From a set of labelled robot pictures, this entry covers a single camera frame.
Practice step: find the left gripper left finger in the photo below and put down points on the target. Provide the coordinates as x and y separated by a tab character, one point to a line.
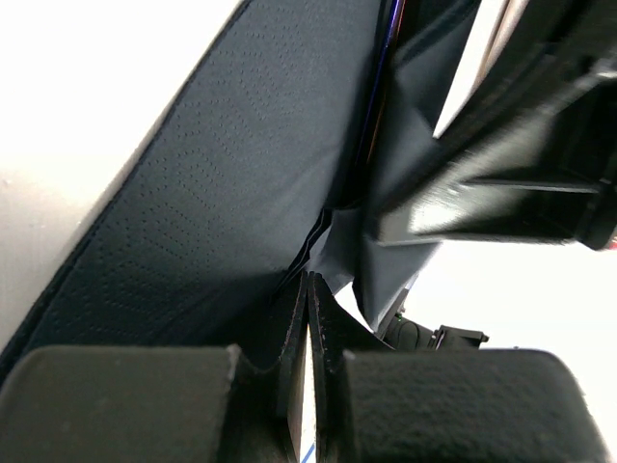
236	403

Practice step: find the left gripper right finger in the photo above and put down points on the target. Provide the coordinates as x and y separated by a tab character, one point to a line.
376	404

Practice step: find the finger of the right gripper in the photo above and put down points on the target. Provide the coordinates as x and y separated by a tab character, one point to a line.
542	181

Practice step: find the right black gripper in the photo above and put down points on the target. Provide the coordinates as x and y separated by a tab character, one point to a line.
558	52

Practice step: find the dark purple fork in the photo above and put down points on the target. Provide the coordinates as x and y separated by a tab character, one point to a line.
355	182

